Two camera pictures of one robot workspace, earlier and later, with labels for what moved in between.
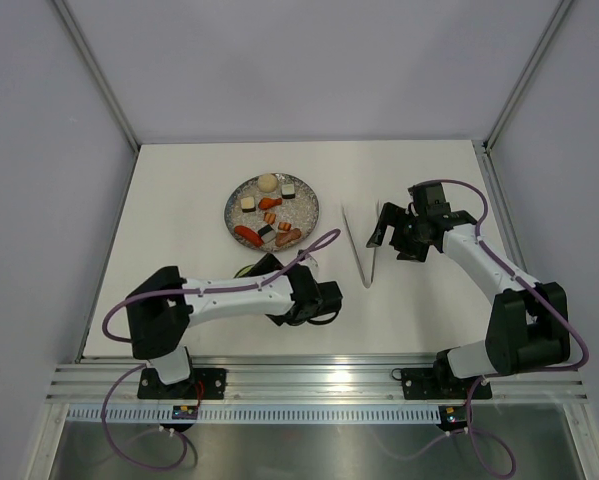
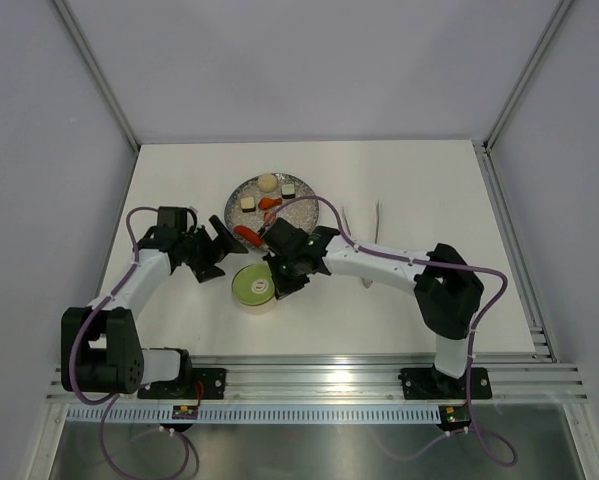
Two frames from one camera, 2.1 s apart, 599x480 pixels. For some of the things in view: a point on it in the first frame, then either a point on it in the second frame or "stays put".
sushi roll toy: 288,191 stays put
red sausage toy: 249,234 stays put
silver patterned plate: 272,212 stays put
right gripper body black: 407,237 -> 287,276
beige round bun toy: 267,182 stays put
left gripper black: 267,265 -> 218,248
